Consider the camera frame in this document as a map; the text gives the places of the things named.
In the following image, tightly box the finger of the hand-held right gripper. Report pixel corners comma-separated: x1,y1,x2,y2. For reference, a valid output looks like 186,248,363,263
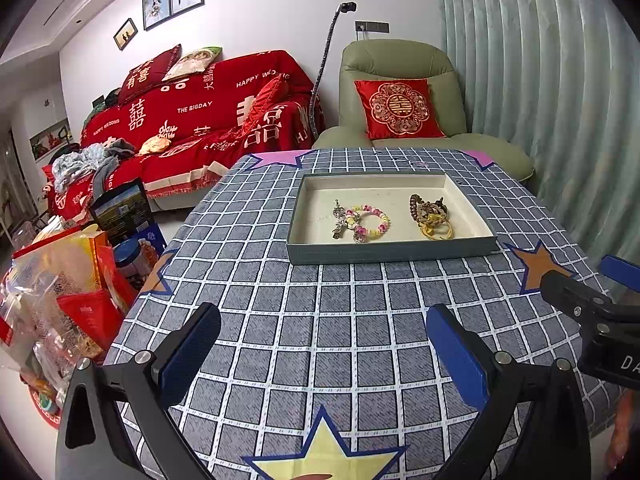
540,270,621,336
600,255,640,306

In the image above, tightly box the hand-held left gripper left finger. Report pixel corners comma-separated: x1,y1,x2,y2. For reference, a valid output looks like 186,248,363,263
55,302,223,480

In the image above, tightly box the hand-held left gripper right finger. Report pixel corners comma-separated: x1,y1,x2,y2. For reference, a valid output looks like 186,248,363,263
426,304,593,480

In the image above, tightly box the yellow cord bracelet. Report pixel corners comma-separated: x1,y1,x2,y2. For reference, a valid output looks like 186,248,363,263
420,220,455,241

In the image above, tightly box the grey jewelry tray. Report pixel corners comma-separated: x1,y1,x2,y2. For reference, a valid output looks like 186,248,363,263
286,170,498,267

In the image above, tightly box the tan braided bracelet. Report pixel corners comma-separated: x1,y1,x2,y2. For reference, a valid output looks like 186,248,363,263
417,201,448,226

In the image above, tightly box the pink yellow bead bracelet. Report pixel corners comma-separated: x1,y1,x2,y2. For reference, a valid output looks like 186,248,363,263
347,203,391,242

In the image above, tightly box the person's right hand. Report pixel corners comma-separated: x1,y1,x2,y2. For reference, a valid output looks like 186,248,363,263
605,391,640,471

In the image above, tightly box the red gift bag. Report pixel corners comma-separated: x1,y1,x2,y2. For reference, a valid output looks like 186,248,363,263
55,290,126,356

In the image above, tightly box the grey checked tablecloth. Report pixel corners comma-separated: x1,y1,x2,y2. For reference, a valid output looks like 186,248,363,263
102,147,640,480

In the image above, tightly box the dark printed box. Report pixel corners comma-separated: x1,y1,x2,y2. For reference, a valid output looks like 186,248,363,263
89,180,153,248

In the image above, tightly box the clear plastic bag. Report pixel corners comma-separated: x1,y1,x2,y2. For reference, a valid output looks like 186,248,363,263
0,240,101,396

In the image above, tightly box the beige cloth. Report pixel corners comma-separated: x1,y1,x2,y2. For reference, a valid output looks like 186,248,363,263
137,137,173,156

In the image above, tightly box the pile of clothes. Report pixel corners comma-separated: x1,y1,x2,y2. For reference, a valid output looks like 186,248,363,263
50,140,138,193

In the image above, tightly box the pale green curtain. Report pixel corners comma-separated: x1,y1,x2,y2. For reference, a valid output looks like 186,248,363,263
435,0,640,281

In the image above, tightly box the red sofa with cover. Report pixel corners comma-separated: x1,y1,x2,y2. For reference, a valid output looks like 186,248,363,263
45,50,326,221

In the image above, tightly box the red embroidered cushion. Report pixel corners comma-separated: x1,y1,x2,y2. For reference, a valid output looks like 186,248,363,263
354,78,447,140

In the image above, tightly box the red satin cushion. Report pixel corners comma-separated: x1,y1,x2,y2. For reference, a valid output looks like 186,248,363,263
245,77,291,131

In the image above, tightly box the dark green clothing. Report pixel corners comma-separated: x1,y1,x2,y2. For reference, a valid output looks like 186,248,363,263
82,89,123,121

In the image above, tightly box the red sofa pillow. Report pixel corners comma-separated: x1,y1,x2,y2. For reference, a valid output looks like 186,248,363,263
117,44,183,106

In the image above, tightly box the light floral pillow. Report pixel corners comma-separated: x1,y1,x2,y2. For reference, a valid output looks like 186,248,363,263
162,46,223,82

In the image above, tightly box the green armchair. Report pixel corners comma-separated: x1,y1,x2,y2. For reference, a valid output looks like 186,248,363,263
312,39,535,183

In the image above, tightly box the wall poster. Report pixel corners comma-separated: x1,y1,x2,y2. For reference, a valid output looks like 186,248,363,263
29,119,73,162

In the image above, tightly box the small picture frame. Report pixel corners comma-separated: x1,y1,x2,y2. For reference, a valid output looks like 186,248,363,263
113,18,138,51

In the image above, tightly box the gooseneck camera stand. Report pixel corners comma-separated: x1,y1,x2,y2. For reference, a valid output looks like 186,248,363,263
309,2,358,138

